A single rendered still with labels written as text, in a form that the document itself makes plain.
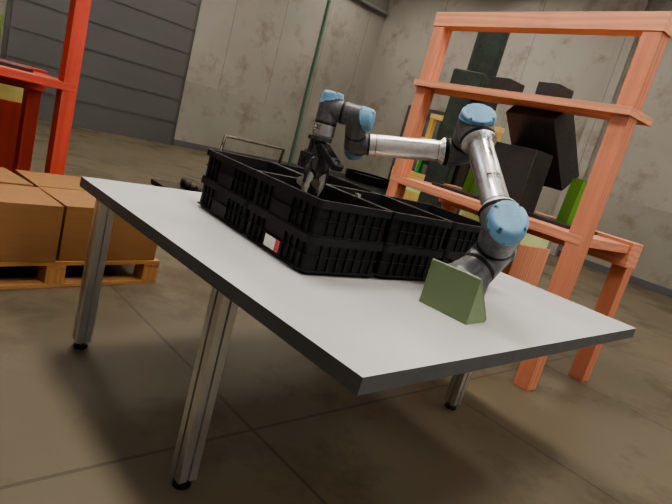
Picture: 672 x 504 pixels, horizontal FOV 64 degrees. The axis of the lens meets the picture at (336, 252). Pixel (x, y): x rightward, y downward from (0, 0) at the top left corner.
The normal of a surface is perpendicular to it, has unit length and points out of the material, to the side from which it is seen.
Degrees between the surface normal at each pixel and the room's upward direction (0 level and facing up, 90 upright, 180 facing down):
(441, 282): 90
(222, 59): 90
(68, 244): 90
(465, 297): 90
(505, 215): 53
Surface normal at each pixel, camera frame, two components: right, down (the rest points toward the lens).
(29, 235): 0.70, 0.33
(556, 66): -0.71, -0.04
